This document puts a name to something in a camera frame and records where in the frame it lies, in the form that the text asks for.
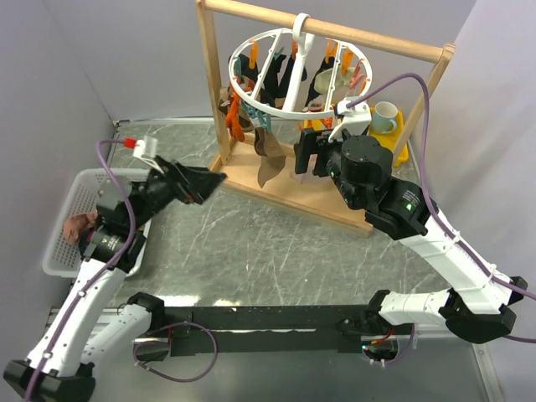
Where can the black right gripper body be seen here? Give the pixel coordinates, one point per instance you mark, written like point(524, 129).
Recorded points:
point(333, 149)

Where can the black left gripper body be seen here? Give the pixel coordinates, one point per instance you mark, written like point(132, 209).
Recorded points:
point(158, 193)

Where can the brown ribbed sock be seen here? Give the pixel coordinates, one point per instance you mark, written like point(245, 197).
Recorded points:
point(272, 155)

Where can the white round clip hanger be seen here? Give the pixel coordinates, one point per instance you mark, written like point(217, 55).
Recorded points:
point(264, 47)

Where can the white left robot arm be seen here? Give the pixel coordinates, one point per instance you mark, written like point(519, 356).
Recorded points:
point(62, 365)

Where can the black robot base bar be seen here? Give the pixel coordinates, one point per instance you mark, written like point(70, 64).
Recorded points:
point(342, 328)

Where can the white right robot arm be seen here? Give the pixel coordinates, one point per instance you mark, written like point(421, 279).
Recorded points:
point(474, 307)

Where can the cream sock on hanger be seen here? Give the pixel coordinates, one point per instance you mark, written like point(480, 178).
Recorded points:
point(323, 79)

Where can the orange sock on hanger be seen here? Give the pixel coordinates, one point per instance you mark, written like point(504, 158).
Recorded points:
point(232, 120)

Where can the light blue mug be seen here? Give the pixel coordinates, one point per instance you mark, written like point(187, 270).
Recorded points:
point(383, 118)

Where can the pink sock in basket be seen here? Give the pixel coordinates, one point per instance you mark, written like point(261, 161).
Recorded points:
point(77, 224)

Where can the white plastic basket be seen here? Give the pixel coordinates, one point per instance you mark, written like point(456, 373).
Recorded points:
point(62, 258)

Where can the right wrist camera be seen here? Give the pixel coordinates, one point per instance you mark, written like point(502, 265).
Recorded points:
point(354, 119)

